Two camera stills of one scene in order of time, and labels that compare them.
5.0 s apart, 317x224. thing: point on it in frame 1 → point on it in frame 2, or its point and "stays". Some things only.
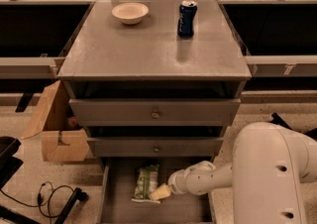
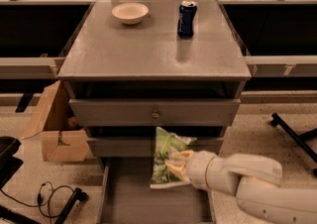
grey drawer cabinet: x=156 y=82 stays
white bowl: x=130 y=13 stays
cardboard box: x=61 y=139 stays
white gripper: x=175 y=182 → x=197 y=169
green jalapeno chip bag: x=147 y=182 → x=164 y=143
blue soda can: x=187 y=13 stays
